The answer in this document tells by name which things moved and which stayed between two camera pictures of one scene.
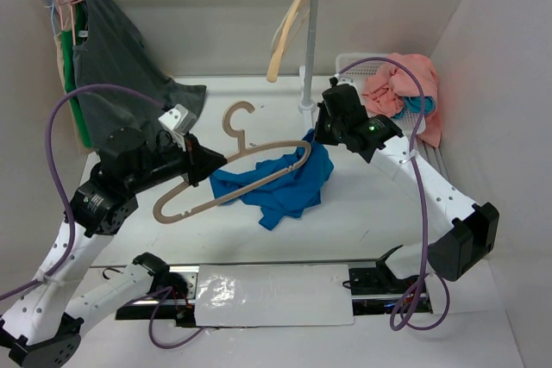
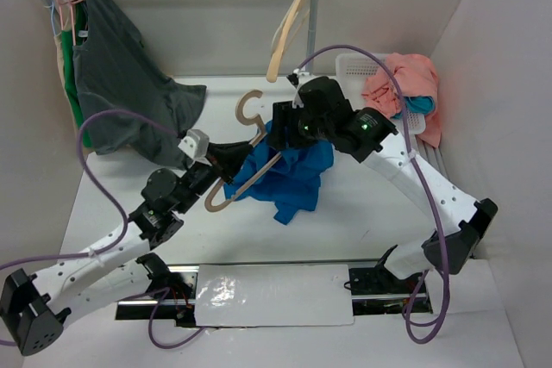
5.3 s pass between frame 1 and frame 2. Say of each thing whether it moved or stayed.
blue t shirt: moved
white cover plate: stayed
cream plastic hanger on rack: stayed
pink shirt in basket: stayed
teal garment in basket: stayed
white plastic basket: stayed
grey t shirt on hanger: stayed
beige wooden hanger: moved
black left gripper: moved
